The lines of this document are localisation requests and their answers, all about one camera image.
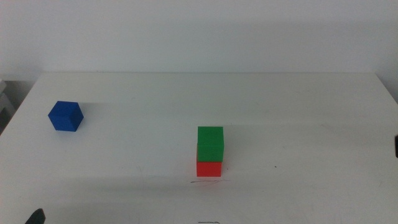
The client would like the blue cube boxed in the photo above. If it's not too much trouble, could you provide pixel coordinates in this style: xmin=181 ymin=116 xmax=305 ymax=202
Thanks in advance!
xmin=47 ymin=100 xmax=85 ymax=133

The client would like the red cube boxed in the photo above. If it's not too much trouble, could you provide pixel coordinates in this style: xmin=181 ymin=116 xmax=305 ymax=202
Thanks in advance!
xmin=196 ymin=146 xmax=223 ymax=178

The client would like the green cube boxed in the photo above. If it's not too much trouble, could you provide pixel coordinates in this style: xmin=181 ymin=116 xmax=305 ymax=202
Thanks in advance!
xmin=197 ymin=126 xmax=224 ymax=163

